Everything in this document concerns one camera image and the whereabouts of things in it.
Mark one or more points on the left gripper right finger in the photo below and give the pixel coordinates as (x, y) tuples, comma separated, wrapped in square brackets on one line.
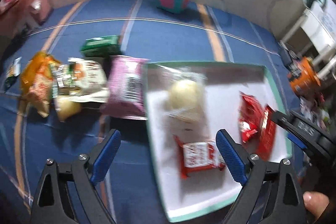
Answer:
[(283, 201)]

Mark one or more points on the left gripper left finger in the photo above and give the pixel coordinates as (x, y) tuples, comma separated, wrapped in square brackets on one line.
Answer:
[(52, 201)]

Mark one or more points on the red snack bag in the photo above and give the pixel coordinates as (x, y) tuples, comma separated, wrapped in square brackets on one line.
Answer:
[(250, 115)]

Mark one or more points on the red white candy packet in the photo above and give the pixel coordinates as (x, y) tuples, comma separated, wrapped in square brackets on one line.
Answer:
[(198, 156)]

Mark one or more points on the orange chip bag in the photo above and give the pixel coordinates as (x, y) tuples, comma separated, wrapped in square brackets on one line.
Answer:
[(36, 82)]

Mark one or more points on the pink snack packet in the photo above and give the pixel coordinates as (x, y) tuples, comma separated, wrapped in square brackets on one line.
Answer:
[(125, 89)]

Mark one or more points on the white green cookie packet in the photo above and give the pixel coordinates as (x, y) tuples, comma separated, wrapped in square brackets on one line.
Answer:
[(80, 80)]

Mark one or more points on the clear bag round pastry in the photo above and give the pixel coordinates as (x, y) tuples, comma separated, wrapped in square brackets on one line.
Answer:
[(186, 95)]

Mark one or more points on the small green white packet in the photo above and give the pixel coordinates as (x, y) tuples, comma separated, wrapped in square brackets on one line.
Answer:
[(12, 74)]

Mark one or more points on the right hand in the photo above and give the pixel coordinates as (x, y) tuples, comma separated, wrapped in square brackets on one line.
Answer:
[(315, 203)]

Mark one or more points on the orange instant noodle cup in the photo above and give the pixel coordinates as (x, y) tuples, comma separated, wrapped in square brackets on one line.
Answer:
[(303, 78)]

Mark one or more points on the yellow jelly cup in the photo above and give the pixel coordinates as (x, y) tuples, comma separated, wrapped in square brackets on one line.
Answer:
[(66, 108)]

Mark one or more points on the white tray with teal rim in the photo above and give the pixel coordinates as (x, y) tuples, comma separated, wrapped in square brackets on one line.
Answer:
[(210, 190)]

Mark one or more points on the white chair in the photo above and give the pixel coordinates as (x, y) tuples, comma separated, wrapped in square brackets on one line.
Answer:
[(318, 23)]

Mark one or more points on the green snack box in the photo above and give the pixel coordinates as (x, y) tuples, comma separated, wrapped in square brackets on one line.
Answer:
[(103, 46)]

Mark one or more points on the blue plaid tablecloth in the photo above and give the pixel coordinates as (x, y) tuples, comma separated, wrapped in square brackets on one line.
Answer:
[(200, 33)]

